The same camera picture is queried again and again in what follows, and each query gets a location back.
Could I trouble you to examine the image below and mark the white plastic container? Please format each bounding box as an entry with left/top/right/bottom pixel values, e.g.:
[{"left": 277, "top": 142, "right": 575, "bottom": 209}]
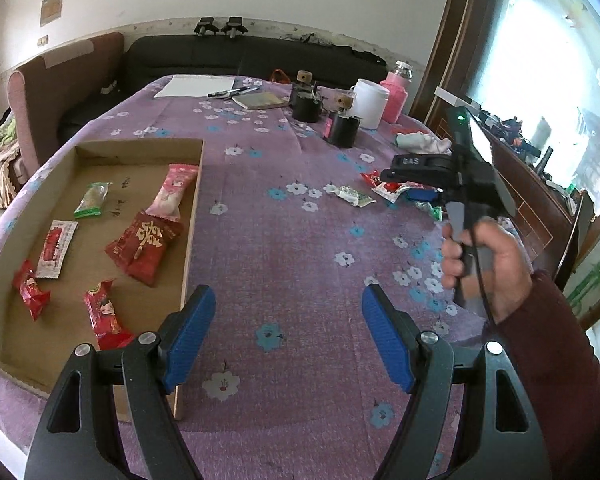
[{"left": 352, "top": 78, "right": 392, "bottom": 129}]

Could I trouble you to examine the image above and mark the pile of dark gadgets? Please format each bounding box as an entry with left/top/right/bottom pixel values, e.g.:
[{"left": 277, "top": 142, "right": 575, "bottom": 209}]
[{"left": 480, "top": 110, "right": 581, "bottom": 196}]

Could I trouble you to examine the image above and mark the white cloth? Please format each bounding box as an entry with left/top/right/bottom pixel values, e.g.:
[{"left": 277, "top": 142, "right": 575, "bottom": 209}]
[{"left": 395, "top": 131, "right": 453, "bottom": 156}]

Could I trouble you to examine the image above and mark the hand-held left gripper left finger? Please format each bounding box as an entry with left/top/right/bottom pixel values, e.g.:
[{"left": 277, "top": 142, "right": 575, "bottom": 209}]
[{"left": 24, "top": 285, "right": 216, "bottom": 480}]

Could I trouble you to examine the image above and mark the large white red snack packet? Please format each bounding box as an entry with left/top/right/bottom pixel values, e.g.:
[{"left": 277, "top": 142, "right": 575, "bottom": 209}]
[{"left": 35, "top": 220, "right": 79, "bottom": 279}]

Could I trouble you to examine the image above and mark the cardboard tray box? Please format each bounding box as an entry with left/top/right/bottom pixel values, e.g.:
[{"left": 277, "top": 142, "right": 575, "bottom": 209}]
[{"left": 0, "top": 137, "right": 206, "bottom": 421}]

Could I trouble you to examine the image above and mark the small wall plaque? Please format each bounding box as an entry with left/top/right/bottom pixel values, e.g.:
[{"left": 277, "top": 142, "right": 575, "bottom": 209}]
[{"left": 40, "top": 0, "right": 64, "bottom": 27}]

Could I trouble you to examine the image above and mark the bamboo print panel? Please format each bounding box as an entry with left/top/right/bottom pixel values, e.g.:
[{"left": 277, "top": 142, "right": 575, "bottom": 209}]
[{"left": 562, "top": 230, "right": 600, "bottom": 331}]

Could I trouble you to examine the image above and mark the pale green snack packet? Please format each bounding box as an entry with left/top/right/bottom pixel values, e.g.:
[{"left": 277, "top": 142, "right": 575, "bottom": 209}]
[{"left": 324, "top": 185, "right": 378, "bottom": 208}]

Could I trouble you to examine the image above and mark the small white red snack packet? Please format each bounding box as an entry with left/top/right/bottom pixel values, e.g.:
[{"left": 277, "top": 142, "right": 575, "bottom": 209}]
[{"left": 377, "top": 180, "right": 416, "bottom": 204}]

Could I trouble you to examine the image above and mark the brown armchair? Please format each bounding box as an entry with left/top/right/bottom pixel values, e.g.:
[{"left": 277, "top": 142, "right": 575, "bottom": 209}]
[{"left": 7, "top": 32, "right": 126, "bottom": 171}]

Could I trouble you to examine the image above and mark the person's right hand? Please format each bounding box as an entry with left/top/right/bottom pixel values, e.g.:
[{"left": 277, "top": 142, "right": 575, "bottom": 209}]
[{"left": 440, "top": 216, "right": 534, "bottom": 324}]

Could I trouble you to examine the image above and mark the purple floral tablecloth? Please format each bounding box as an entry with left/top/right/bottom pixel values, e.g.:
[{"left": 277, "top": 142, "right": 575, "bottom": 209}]
[{"left": 0, "top": 74, "right": 531, "bottom": 480}]

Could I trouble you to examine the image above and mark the patterned blanket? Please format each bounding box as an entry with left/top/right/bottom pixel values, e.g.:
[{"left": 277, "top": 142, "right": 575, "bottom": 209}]
[{"left": 0, "top": 110, "right": 31, "bottom": 208}]

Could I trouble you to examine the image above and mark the dark red foil snack packet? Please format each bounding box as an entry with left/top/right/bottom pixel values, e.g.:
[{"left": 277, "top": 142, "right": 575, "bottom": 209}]
[{"left": 105, "top": 211, "right": 184, "bottom": 287}]

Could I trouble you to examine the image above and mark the black canister wooden cap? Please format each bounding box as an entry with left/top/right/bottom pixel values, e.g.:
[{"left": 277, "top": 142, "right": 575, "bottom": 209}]
[
  {"left": 290, "top": 71, "right": 326, "bottom": 123},
  {"left": 324, "top": 94, "right": 363, "bottom": 149}
]

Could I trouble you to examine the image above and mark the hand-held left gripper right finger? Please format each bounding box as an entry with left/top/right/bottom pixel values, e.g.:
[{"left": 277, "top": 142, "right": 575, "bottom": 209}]
[{"left": 361, "top": 285, "right": 551, "bottom": 480}]

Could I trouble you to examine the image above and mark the white paper sheet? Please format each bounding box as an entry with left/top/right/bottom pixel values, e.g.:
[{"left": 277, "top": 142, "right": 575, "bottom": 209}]
[{"left": 154, "top": 75, "right": 236, "bottom": 99}]

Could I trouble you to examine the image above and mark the black sofa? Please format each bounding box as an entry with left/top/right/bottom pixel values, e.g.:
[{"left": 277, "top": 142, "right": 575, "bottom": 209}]
[{"left": 122, "top": 35, "right": 387, "bottom": 111}]

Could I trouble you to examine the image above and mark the small red candy packet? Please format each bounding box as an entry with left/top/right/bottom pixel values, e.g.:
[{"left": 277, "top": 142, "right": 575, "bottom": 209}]
[{"left": 12, "top": 260, "right": 51, "bottom": 322}]

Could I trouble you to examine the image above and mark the wooden side cabinet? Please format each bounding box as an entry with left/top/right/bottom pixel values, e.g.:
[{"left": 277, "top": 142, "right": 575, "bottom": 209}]
[{"left": 425, "top": 85, "right": 596, "bottom": 311}]

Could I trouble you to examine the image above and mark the window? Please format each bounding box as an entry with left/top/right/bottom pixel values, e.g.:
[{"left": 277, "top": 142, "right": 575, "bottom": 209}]
[{"left": 445, "top": 0, "right": 600, "bottom": 196}]

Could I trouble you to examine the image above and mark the pink cartoon snack packet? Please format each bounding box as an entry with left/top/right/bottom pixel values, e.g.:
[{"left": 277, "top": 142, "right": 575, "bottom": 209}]
[{"left": 145, "top": 163, "right": 200, "bottom": 221}]

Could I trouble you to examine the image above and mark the brown notebook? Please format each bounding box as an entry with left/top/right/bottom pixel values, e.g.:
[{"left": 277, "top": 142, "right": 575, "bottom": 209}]
[{"left": 232, "top": 91, "right": 289, "bottom": 111}]

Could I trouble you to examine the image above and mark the clear green-edged cookie packet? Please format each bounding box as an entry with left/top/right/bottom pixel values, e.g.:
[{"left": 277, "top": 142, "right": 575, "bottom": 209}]
[{"left": 74, "top": 181, "right": 112, "bottom": 219}]

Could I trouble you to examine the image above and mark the red cartoon girl snack packet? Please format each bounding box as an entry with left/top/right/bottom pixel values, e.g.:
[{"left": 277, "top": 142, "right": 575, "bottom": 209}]
[{"left": 83, "top": 280, "right": 136, "bottom": 352}]

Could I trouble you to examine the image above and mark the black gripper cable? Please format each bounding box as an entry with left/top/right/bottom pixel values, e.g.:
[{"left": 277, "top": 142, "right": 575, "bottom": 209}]
[{"left": 471, "top": 227, "right": 497, "bottom": 328}]

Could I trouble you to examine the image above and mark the green candy packet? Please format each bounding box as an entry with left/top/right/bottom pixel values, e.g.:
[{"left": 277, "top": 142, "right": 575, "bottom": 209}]
[{"left": 415, "top": 201, "right": 446, "bottom": 221}]

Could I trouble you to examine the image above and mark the pink sleeved bottle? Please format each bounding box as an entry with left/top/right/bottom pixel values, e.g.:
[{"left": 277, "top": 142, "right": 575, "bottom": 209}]
[{"left": 380, "top": 61, "right": 413, "bottom": 124}]

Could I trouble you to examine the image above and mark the person's right forearm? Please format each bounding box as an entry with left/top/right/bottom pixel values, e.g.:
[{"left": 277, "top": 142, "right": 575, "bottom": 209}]
[{"left": 492, "top": 270, "right": 600, "bottom": 480}]

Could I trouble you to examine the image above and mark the white flat box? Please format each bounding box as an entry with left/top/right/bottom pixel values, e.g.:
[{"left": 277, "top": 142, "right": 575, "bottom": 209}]
[{"left": 435, "top": 86, "right": 481, "bottom": 111}]

